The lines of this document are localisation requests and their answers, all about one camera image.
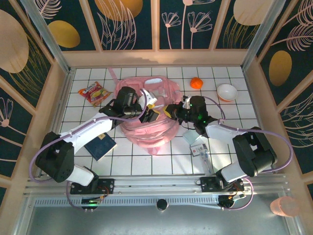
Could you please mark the pink student backpack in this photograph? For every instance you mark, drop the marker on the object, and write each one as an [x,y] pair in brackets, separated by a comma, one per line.
[151,134]

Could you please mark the white red card pack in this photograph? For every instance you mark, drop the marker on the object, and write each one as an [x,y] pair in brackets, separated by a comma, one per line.
[198,149]

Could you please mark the dark blue book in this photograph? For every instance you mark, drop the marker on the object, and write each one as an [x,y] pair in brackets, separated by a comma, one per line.
[102,147]

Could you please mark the clear toothbrush pack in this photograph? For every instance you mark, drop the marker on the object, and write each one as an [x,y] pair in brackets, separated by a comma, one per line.
[206,161]

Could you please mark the orange fruit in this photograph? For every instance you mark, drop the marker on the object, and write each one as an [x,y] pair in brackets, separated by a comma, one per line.
[196,83]

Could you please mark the orange snack packet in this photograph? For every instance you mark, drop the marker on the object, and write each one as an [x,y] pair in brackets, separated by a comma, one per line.
[95,94]

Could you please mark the white orange bowl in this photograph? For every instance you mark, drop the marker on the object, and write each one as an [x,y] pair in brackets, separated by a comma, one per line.
[227,92]

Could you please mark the black round knob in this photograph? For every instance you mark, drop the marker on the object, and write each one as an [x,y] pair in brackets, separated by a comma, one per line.
[162,204]

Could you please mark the right control board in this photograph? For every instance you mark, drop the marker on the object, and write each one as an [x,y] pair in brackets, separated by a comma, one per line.
[230,199]

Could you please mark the control board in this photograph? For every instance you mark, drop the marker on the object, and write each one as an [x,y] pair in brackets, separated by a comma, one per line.
[91,202]
[230,199]

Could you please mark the left control board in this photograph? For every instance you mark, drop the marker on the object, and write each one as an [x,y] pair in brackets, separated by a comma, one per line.
[91,202]

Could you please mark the grey metal tray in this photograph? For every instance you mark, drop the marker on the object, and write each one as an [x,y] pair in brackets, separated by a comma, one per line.
[146,222]

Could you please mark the translucent pink cup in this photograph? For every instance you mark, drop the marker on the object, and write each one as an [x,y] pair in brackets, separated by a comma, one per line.
[284,206]

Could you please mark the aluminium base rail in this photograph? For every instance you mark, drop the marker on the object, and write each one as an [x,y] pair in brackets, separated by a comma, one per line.
[156,184]

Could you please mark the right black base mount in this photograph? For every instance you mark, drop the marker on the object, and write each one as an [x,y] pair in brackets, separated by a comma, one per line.
[207,183]

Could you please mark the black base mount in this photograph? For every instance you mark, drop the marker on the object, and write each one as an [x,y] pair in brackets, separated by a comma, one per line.
[207,183]
[107,184]

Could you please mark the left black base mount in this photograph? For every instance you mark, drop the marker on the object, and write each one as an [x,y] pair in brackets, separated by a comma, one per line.
[107,184]

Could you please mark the aluminium corner post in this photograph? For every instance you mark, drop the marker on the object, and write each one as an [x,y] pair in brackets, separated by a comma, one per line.
[49,39]
[261,34]

